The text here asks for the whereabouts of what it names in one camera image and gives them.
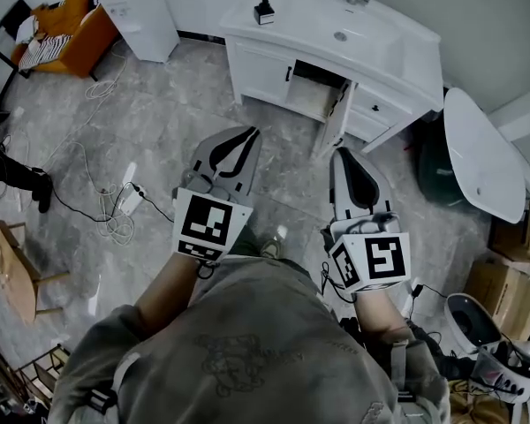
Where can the dark green bag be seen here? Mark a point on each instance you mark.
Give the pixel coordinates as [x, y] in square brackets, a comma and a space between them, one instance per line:
[437, 172]

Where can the orange armchair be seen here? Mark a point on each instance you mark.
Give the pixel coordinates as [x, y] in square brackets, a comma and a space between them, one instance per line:
[70, 33]

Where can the person's shoe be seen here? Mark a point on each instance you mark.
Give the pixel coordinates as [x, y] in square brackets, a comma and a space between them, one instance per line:
[270, 249]

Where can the wooden table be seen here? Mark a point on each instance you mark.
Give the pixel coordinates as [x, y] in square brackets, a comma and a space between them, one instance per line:
[11, 270]

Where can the person's left forearm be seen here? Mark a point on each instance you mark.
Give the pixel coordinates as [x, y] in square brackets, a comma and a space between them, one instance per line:
[170, 289]

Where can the white power strip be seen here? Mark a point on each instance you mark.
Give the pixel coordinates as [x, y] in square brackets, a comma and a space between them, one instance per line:
[131, 199]

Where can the white flat adapter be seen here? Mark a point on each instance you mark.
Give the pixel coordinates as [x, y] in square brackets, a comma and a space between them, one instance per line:
[130, 171]

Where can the person's grey sweatshirt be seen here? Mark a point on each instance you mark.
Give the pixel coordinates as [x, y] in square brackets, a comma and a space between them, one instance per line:
[247, 351]

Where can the striped cloth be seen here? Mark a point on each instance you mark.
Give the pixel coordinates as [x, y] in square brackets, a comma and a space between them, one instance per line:
[42, 50]

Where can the small black and white bottle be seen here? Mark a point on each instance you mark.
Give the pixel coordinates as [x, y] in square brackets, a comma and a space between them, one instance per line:
[263, 12]

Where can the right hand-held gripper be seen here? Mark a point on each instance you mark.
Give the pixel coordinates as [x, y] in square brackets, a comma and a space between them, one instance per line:
[380, 256]

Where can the white headset device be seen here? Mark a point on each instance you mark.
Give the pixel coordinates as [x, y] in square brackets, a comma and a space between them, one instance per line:
[472, 323]

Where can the cardboard box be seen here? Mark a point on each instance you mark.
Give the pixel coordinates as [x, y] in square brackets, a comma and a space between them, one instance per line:
[510, 298]
[517, 232]

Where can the white mini fridge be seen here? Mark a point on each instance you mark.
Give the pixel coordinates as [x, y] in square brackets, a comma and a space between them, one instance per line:
[139, 16]

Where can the person's right forearm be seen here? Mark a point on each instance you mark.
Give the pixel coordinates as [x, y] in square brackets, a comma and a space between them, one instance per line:
[377, 314]

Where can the white bathtub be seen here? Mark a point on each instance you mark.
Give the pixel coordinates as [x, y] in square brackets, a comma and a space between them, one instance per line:
[483, 155]

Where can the white vanity cabinet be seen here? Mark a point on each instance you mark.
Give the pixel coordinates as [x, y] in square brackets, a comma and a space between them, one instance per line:
[380, 91]

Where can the black frame side table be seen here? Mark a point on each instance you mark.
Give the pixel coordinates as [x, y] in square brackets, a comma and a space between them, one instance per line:
[3, 44]

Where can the white drawer with black knob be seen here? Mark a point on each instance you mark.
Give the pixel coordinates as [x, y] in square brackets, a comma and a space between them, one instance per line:
[377, 106]

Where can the white cabinet door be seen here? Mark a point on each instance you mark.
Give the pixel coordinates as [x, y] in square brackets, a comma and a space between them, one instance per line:
[338, 113]
[260, 71]

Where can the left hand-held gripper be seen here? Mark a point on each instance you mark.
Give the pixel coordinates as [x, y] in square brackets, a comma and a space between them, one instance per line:
[205, 221]

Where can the white sink basin top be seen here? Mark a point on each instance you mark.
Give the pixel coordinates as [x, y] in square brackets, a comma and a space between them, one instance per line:
[318, 16]

